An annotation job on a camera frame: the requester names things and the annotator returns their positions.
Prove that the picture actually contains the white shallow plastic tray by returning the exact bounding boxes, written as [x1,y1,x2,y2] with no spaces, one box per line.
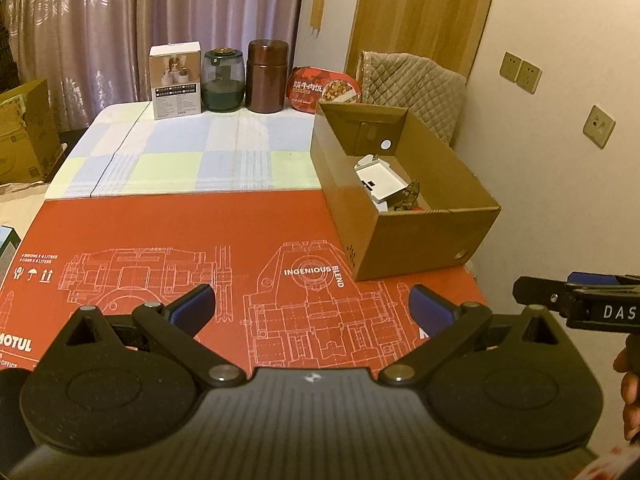
[354,155,409,200]

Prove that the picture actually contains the white square night light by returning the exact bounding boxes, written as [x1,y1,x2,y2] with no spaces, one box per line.
[369,192,390,212]

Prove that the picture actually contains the person's right hand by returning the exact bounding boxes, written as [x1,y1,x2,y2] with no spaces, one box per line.
[613,349,640,441]

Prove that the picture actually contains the brown cardboard box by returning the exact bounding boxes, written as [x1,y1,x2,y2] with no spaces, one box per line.
[310,102,501,281]

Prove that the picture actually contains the dark metal trinket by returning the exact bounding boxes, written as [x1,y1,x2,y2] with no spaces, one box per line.
[388,180,420,211]

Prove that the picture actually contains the stacked cardboard boxes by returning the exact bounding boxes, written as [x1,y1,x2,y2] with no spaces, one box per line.
[0,79,62,184]

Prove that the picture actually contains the beige quilted chair cover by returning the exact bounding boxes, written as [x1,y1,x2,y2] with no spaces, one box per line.
[356,51,466,145]

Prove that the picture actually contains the green glass jar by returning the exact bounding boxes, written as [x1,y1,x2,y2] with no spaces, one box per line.
[201,48,245,113]

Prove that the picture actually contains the white product box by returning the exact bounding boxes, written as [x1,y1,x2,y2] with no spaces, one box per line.
[149,41,202,120]

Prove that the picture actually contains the red instant rice meal box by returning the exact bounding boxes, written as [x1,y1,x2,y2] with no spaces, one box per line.
[285,66,361,114]

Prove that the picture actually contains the brown cylindrical canister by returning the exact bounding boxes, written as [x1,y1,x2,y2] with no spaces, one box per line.
[245,39,288,114]

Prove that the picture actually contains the pink curtain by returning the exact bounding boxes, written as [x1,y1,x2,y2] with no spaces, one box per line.
[1,0,300,131]

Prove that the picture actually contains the wooden door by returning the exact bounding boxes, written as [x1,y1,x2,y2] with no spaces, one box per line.
[345,0,491,77]

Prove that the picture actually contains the single wall socket plate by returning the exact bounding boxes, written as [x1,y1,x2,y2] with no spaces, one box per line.
[582,105,616,150]

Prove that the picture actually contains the wall socket plate pair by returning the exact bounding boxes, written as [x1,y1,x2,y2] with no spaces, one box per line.
[499,52,542,94]

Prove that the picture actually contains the small wooden wall plaque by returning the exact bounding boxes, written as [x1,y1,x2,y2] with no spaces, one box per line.
[309,0,326,36]

